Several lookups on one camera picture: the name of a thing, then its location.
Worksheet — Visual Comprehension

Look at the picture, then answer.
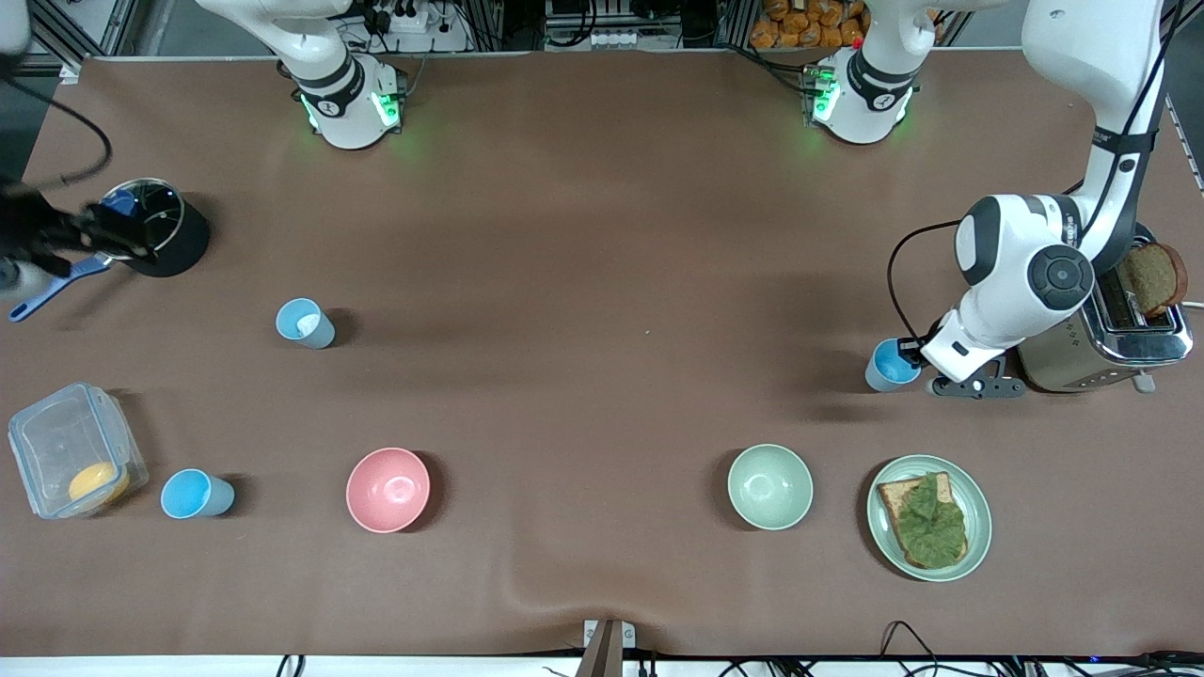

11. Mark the light blue plastic cup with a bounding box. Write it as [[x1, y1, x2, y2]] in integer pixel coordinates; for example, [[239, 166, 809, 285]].
[[864, 337, 926, 393], [160, 468, 236, 521], [275, 297, 337, 350]]

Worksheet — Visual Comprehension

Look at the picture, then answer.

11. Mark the glass lid blue knob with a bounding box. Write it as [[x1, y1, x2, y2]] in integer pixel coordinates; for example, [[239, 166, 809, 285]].
[[97, 179, 185, 261]]

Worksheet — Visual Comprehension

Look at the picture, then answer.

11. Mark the brown toast slice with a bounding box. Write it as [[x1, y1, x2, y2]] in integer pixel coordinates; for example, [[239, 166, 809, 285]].
[[877, 470, 970, 571]]

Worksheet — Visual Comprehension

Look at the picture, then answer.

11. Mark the pale green plate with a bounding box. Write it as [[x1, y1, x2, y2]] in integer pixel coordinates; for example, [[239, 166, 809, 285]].
[[866, 455, 993, 583]]

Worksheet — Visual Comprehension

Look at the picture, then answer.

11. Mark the green lettuce leaf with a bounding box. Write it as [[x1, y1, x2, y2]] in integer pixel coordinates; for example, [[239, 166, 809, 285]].
[[894, 473, 969, 569]]

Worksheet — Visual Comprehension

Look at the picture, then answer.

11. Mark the pale green bowl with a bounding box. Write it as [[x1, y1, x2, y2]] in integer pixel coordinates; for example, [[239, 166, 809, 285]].
[[727, 444, 815, 531]]

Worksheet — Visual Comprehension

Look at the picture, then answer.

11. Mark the clear plastic lidded container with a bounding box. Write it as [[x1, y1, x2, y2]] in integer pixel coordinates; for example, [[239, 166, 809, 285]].
[[8, 382, 150, 520]]

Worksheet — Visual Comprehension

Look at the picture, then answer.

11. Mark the beige chrome toaster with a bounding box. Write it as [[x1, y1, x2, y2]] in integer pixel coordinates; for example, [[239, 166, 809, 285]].
[[1016, 221, 1196, 394]]

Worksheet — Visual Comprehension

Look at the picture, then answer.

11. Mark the dark brown bread slice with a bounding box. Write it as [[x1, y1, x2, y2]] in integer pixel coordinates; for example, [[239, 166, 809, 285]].
[[1117, 242, 1189, 318]]

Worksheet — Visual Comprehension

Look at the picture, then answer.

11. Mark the yellow round fruit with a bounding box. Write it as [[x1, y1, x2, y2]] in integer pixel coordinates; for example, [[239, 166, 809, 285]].
[[68, 461, 131, 505]]

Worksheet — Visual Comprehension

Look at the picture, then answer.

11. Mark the brown table cloth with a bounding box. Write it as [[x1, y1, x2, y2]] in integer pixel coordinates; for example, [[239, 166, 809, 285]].
[[0, 49, 1204, 659]]

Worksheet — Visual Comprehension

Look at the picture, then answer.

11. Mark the bag of orange buns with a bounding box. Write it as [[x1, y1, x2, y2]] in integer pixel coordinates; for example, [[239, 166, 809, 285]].
[[750, 0, 871, 51]]

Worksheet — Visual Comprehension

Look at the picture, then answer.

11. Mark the white power strip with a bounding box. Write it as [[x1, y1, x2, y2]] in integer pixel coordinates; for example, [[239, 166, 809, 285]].
[[362, 3, 436, 36]]

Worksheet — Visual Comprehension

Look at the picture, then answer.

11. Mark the pink bowl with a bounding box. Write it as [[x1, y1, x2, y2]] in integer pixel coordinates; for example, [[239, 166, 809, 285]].
[[345, 447, 432, 534]]

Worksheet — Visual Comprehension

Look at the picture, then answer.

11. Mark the black saucepan blue handle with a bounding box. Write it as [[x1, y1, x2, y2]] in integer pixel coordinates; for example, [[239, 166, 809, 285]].
[[8, 179, 213, 323]]

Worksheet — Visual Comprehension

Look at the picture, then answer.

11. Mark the aluminium frame profile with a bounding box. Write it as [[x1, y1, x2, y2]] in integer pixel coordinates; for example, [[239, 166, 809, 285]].
[[28, 0, 144, 59]]

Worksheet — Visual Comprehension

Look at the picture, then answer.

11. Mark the black looped cable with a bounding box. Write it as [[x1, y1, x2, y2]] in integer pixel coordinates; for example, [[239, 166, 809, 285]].
[[879, 620, 942, 677]]

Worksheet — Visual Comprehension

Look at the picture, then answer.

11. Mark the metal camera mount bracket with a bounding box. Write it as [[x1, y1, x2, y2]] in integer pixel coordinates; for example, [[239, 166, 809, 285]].
[[576, 618, 637, 677]]

